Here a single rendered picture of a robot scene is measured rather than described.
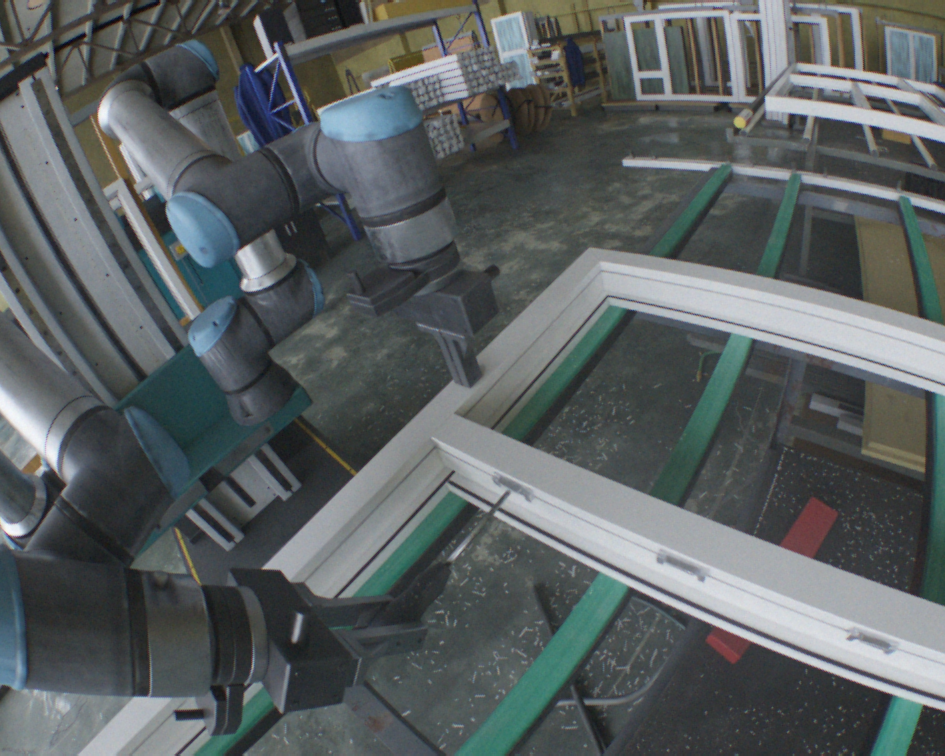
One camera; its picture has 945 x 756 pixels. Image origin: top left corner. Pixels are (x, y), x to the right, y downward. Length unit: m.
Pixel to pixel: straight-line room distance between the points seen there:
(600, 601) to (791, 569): 0.18
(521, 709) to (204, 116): 1.05
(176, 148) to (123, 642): 0.51
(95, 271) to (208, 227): 0.80
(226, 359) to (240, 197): 0.65
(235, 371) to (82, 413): 0.68
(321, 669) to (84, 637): 0.15
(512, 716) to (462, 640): 0.98
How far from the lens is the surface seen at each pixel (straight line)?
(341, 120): 0.42
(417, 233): 0.43
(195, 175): 0.52
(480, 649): 1.39
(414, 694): 1.42
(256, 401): 1.13
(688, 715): 0.72
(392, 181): 0.42
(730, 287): 0.71
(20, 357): 0.55
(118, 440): 0.43
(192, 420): 1.28
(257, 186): 0.49
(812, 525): 0.82
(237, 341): 1.07
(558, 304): 0.68
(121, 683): 0.32
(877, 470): 1.39
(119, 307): 1.26
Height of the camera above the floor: 1.30
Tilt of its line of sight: 38 degrees down
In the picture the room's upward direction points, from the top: 20 degrees counter-clockwise
